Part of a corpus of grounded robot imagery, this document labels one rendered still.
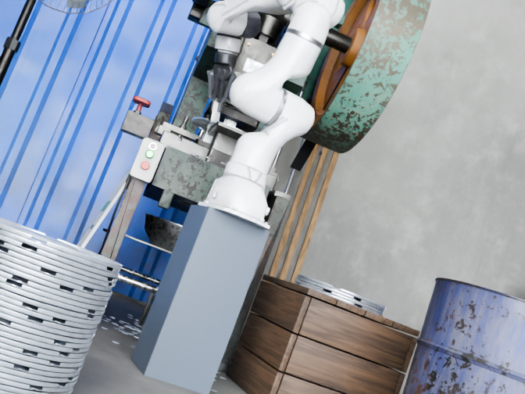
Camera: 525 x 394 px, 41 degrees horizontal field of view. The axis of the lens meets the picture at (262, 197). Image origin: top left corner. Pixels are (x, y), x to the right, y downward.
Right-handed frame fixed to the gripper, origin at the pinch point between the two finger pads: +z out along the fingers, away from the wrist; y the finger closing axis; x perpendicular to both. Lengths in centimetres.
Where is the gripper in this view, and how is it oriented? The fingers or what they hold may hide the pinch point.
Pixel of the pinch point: (216, 111)
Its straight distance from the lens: 248.7
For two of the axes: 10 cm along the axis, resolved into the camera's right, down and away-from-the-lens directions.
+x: 5.6, -0.3, 8.3
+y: 8.1, 2.4, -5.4
